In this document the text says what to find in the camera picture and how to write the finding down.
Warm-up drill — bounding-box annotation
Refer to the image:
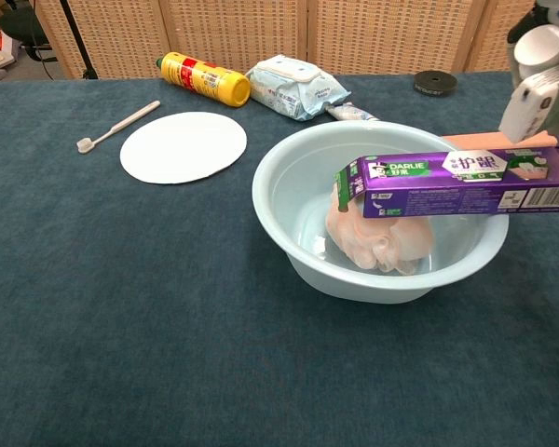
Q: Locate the white toothbrush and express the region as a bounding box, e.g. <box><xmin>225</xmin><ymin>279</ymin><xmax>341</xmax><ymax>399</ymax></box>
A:
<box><xmin>76</xmin><ymin>100</ymin><xmax>162</xmax><ymax>154</ymax></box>

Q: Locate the blue white toothpaste tube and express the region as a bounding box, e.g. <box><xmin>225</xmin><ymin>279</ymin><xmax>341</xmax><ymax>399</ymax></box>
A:
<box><xmin>325</xmin><ymin>102</ymin><xmax>382</xmax><ymax>123</ymax></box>

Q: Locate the light blue wet wipes pack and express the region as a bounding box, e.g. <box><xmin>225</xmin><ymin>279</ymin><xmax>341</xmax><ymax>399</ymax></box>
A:
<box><xmin>244</xmin><ymin>54</ymin><xmax>353</xmax><ymax>123</ymax></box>

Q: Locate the purple toothpaste box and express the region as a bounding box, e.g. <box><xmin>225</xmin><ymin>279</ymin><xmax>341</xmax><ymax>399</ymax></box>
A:
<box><xmin>334</xmin><ymin>146</ymin><xmax>559</xmax><ymax>220</ymax></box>

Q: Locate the pink toothbrush case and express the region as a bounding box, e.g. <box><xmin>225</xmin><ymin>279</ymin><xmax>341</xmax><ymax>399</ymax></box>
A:
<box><xmin>441</xmin><ymin>129</ymin><xmax>559</xmax><ymax>151</ymax></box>

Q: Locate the light blue plastic basin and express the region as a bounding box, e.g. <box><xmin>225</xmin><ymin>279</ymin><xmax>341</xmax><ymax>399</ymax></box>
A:
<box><xmin>251</xmin><ymin>120</ymin><xmax>511</xmax><ymax>305</ymax></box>

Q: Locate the dark blue table mat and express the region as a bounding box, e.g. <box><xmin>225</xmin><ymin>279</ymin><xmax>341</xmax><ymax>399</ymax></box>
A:
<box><xmin>0</xmin><ymin>69</ymin><xmax>559</xmax><ymax>447</ymax></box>

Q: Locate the pink bath sponge loofah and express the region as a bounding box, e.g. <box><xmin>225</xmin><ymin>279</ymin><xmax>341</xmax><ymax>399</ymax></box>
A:
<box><xmin>324</xmin><ymin>183</ymin><xmax>436</xmax><ymax>277</ymax></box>

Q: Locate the woven wicker folding screen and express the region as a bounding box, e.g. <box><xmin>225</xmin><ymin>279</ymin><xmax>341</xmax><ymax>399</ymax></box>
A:
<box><xmin>34</xmin><ymin>0</ymin><xmax>559</xmax><ymax>80</ymax></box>

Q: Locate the yellow bottle with red label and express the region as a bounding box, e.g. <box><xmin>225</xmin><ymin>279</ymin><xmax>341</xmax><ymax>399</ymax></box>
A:
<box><xmin>156</xmin><ymin>51</ymin><xmax>252</xmax><ymax>108</ymax></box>

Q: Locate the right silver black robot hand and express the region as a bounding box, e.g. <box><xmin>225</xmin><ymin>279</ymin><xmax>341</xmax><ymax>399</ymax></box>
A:
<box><xmin>498</xmin><ymin>59</ymin><xmax>559</xmax><ymax>146</ymax></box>

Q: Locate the white round paper plate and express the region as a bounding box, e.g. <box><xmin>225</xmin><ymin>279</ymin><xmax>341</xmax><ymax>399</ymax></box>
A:
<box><xmin>119</xmin><ymin>111</ymin><xmax>249</xmax><ymax>185</ymax></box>

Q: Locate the dark office chair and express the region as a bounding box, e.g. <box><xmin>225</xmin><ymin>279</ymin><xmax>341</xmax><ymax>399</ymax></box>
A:
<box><xmin>0</xmin><ymin>0</ymin><xmax>60</xmax><ymax>64</ymax></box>

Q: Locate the black round disc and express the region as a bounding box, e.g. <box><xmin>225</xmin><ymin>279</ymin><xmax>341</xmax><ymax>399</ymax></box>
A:
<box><xmin>413</xmin><ymin>70</ymin><xmax>458</xmax><ymax>98</ymax></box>

